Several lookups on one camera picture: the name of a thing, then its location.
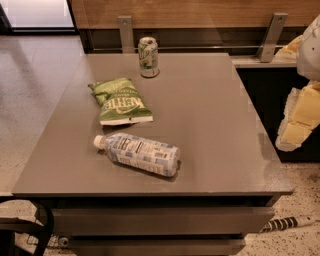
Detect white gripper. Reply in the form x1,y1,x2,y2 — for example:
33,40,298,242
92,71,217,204
275,15,320,152

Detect blue labelled plastic water bottle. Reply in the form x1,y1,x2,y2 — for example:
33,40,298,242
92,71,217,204
93,133,180,177

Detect green white soda can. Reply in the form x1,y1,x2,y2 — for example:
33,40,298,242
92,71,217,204
138,37,160,78

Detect green Kettle chip bag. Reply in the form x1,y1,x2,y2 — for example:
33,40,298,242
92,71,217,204
88,78,153,126

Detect grey table drawer unit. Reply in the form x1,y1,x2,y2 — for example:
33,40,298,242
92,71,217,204
50,198,274,256

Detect black chair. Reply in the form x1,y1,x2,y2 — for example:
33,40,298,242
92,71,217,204
0,200,54,256

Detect right metal wall bracket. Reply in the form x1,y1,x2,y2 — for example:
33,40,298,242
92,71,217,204
256,12,288,63

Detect metal wall bracket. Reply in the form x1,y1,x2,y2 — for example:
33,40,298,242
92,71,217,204
118,16,135,54
256,12,288,63

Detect wooden wall counter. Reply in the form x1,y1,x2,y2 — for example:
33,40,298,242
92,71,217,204
67,0,320,55

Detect striped black white cable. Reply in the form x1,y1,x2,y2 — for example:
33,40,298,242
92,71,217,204
259,214,320,234

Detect left metal wall bracket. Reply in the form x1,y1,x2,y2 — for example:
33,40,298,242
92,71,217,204
118,16,135,54

